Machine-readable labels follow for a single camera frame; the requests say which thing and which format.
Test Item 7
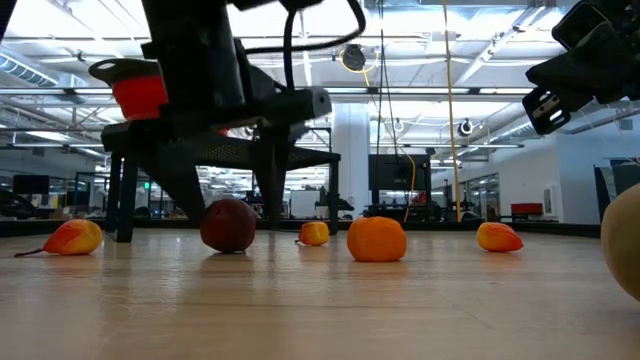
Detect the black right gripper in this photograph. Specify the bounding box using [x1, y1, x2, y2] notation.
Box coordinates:
[522, 0, 640, 136]

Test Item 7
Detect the red box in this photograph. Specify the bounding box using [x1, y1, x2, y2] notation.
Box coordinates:
[510, 202, 544, 217]

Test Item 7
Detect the small black monitor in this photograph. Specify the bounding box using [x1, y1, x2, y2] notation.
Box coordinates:
[12, 174, 51, 196]

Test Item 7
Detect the dark office partition panel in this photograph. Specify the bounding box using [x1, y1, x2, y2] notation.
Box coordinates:
[593, 158, 640, 206]

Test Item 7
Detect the large black monitor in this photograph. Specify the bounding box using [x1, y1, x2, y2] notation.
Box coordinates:
[368, 153, 432, 192]

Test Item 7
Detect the brown-green kiwi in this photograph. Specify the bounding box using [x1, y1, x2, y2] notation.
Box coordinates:
[601, 183, 640, 304]

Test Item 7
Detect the orange tangerine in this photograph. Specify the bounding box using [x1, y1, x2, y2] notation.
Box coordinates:
[346, 216, 408, 263]

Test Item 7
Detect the black perforated metal stand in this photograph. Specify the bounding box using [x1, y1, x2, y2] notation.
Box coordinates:
[103, 122, 342, 244]

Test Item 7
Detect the red collapsible colander grey rim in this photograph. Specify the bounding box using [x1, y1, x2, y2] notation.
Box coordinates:
[88, 58, 231, 137]

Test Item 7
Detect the white cabinet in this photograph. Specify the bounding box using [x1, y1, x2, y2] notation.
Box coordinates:
[290, 189, 321, 220]

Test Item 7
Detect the dark red plum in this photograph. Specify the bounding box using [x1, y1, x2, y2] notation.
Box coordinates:
[199, 198, 257, 254]

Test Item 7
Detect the black aluminium table frame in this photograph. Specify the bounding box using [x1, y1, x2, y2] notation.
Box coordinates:
[0, 217, 602, 239]

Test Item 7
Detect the silver ventilation duct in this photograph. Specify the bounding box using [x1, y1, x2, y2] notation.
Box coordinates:
[0, 52, 89, 90]

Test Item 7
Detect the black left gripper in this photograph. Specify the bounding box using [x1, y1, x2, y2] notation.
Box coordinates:
[137, 39, 334, 231]

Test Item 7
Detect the black power cable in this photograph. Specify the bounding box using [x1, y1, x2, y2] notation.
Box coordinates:
[375, 0, 387, 156]

